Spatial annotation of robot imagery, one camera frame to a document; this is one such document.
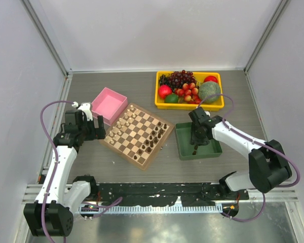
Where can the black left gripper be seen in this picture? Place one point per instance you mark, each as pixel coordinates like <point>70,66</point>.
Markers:
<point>97,133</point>

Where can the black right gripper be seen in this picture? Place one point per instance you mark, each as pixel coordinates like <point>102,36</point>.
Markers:
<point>194,139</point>

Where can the green piece tray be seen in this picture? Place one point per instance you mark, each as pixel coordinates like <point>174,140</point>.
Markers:
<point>185,149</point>

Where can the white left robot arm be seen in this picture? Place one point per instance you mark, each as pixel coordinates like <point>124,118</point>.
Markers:
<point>54,208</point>

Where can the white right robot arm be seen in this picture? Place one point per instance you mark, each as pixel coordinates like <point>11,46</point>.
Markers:
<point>268,166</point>

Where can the yellow fruit tray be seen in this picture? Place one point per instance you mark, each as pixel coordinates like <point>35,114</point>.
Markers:
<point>200,76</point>

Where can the pink open box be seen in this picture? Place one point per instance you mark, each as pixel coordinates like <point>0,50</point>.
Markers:
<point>109,104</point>

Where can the red cherry pile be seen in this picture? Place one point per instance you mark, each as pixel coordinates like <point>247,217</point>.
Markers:
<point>188,93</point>

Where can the wooden chessboard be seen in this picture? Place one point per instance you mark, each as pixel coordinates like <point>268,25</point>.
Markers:
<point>135,127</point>

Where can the green cantaloupe melon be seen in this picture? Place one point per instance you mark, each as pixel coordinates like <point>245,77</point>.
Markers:
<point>208,92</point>

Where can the green lime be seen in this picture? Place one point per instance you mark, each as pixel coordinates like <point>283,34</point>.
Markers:
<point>172,98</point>

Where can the red apple right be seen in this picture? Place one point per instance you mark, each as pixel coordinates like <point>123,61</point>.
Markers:
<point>211,78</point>

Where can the red apple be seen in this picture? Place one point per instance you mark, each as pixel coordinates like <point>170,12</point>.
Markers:
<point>164,91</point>
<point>211,78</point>

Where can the red apple left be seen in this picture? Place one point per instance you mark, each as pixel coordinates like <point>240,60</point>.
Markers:
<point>164,91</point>

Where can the dark grape bunch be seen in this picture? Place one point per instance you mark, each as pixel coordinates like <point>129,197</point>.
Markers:
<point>177,79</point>

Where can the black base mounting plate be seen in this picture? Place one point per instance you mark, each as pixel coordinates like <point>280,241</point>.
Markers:
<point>163,194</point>

